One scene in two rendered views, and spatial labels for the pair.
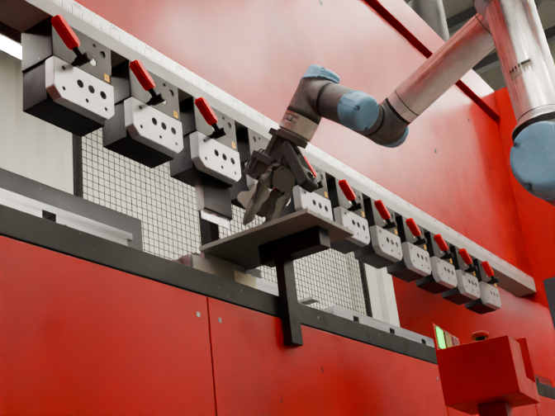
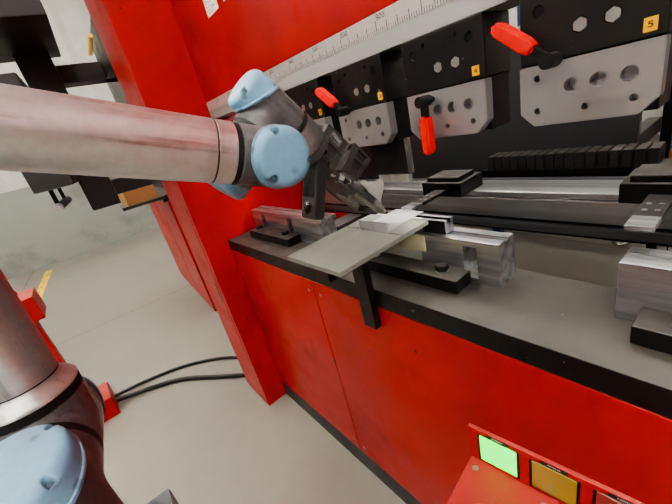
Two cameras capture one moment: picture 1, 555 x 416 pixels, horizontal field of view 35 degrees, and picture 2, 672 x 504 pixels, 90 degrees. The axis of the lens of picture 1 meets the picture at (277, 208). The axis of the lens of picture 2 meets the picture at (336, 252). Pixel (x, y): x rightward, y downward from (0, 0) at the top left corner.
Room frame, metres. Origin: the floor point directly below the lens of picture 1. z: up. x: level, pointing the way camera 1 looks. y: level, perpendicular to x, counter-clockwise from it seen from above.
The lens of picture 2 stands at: (1.91, -0.65, 1.26)
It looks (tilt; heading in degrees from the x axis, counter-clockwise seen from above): 22 degrees down; 113
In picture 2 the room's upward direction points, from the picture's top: 14 degrees counter-clockwise
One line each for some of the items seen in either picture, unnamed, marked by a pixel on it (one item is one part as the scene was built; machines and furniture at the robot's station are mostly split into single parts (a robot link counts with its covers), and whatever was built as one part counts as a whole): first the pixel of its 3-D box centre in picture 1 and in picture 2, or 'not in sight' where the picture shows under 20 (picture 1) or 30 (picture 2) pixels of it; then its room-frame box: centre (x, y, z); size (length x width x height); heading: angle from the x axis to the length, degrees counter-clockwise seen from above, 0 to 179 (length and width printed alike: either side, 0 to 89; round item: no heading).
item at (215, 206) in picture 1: (214, 203); (392, 161); (1.76, 0.14, 1.13); 0.10 x 0.02 x 0.10; 148
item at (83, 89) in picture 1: (68, 78); not in sight; (1.40, 0.36, 1.26); 0.15 x 0.09 x 0.17; 148
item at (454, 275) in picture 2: not in sight; (405, 268); (1.77, 0.07, 0.89); 0.30 x 0.05 x 0.03; 148
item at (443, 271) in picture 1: (433, 262); not in sight; (2.76, -0.48, 1.26); 0.15 x 0.09 x 0.17; 148
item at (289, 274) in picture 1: (299, 288); (355, 292); (1.66, -0.02, 0.88); 0.14 x 0.04 x 0.22; 58
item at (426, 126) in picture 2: not in sight; (428, 125); (1.86, 0.00, 1.20); 0.04 x 0.02 x 0.10; 58
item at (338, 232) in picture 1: (277, 240); (358, 240); (1.69, 0.01, 1.00); 0.26 x 0.18 x 0.01; 58
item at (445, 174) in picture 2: not in sight; (436, 190); (1.84, 0.27, 1.01); 0.26 x 0.12 x 0.05; 58
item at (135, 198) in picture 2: not in sight; (138, 193); (-0.27, 1.18, 1.05); 0.30 x 0.28 x 0.14; 144
